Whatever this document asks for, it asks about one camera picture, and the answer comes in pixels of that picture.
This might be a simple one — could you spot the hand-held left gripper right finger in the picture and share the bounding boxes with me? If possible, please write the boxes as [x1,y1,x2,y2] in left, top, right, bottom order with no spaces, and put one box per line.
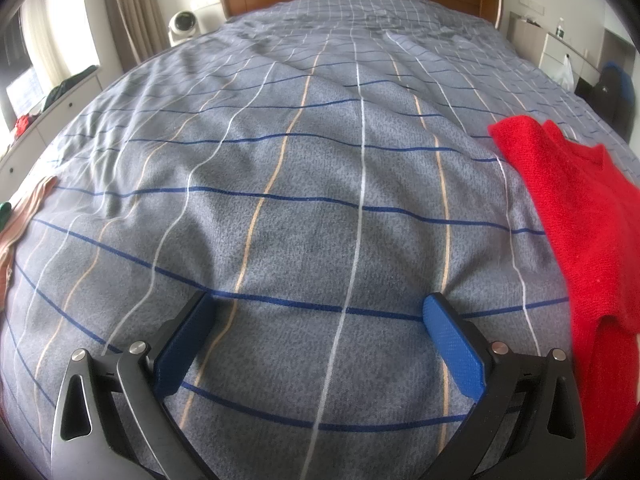
[421,292,587,480]

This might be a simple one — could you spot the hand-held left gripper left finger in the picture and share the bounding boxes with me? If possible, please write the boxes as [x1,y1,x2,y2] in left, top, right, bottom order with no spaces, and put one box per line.
[50,290,217,480]

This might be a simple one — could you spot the red knit sweater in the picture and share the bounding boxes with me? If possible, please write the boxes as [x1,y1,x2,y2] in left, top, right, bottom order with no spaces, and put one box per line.
[487,115,640,478]

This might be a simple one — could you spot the dark clothes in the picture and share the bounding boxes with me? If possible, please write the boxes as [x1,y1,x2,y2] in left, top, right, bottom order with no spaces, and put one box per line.
[42,64,100,111]

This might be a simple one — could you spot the pink cloth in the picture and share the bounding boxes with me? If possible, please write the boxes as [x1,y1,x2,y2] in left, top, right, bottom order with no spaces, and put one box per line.
[0,176,58,306]

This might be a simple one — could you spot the grey checked duvet bed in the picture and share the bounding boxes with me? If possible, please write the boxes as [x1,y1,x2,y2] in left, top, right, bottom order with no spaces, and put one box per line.
[0,0,640,480]

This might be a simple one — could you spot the white window bench cabinet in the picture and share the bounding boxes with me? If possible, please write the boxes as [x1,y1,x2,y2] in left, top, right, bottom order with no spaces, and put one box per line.
[0,65,123,201]

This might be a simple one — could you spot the white plastic bag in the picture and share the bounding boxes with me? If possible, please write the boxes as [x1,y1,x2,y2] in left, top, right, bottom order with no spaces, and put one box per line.
[556,54,576,91]

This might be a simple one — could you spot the white dresser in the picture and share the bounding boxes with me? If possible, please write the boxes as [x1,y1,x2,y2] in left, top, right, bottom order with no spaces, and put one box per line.
[507,10,603,88]

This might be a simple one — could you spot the white round fan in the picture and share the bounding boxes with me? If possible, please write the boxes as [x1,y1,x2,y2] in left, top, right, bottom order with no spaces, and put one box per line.
[167,11,197,43]

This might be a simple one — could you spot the window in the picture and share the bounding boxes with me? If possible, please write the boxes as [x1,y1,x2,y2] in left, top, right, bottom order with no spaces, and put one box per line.
[0,0,36,126]

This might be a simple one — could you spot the white sheer curtain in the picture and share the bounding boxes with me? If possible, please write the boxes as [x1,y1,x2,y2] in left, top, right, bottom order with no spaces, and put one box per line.
[20,0,101,91]

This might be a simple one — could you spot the beige curtain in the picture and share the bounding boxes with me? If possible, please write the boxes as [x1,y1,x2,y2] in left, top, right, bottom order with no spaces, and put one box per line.
[100,0,171,68]

